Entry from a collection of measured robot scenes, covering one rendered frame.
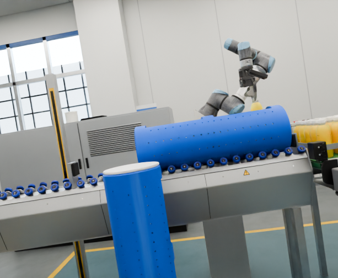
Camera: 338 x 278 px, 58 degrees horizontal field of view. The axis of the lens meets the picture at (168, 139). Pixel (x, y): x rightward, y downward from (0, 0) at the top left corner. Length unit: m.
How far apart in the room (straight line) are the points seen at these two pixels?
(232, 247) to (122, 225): 1.15
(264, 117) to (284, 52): 3.21
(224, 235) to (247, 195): 0.63
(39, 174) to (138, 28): 2.60
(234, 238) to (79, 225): 1.13
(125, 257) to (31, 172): 2.64
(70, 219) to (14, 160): 2.29
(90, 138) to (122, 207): 2.26
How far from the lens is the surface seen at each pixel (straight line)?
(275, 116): 1.81
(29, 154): 3.94
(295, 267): 2.21
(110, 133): 3.53
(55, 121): 2.26
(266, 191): 1.83
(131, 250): 1.46
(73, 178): 1.89
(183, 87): 4.70
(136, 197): 1.38
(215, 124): 1.72
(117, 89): 4.54
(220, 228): 2.34
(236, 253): 2.42
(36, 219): 1.91
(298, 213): 1.94
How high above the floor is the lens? 1.19
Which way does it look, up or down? 2 degrees down
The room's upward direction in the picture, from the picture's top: 9 degrees counter-clockwise
